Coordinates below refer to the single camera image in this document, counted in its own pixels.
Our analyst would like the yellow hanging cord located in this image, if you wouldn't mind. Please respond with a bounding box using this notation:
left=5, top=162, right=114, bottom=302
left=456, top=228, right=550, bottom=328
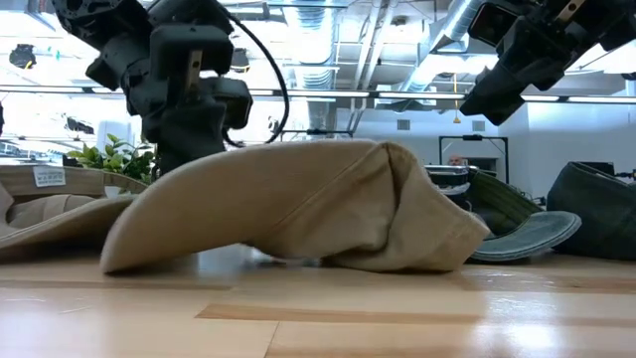
left=451, top=73, right=462, bottom=125

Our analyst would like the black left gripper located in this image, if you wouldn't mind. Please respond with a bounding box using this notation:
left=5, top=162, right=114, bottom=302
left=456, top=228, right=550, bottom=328
left=84, top=24, right=236, bottom=176

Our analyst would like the green plant in white pot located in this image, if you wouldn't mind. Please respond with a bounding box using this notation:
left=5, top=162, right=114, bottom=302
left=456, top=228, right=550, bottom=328
left=67, top=132, right=160, bottom=199

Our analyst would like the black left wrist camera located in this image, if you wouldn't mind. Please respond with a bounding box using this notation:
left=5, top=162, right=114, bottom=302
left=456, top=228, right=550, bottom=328
left=200, top=77, right=253, bottom=131

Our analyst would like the black stand frame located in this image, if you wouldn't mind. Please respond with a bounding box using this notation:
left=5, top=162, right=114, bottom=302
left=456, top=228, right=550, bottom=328
left=438, top=134, right=510, bottom=183
left=279, top=128, right=355, bottom=141

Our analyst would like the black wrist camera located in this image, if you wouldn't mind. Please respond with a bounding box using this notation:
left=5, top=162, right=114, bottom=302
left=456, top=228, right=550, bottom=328
left=466, top=1, right=519, bottom=50
left=200, top=77, right=253, bottom=131

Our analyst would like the silver spiral ceiling duct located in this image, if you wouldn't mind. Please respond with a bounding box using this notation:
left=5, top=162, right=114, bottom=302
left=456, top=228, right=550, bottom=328
left=399, top=0, right=496, bottom=93

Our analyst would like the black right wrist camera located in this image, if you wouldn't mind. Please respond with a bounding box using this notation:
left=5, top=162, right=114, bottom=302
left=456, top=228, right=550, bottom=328
left=466, top=1, right=519, bottom=50

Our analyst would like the beige cotton cap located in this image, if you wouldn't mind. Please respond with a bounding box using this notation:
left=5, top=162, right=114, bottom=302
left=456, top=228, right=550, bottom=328
left=100, top=138, right=492, bottom=274
left=0, top=165, right=150, bottom=263

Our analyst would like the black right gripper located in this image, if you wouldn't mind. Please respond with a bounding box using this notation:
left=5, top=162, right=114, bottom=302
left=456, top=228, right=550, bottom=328
left=459, top=0, right=617, bottom=126

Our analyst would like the dark green bag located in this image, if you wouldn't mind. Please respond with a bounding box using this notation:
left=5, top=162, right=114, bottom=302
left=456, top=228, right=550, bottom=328
left=546, top=161, right=636, bottom=263

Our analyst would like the black left wrist camera cable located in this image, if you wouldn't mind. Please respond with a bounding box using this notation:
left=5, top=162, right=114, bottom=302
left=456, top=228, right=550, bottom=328
left=218, top=7, right=291, bottom=149

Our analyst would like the corrugated silver duct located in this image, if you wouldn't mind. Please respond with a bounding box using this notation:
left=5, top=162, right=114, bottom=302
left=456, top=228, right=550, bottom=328
left=292, top=0, right=340, bottom=131

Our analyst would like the dark green cotton cap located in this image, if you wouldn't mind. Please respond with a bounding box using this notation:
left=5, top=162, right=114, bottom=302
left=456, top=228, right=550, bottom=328
left=424, top=166, right=582, bottom=265

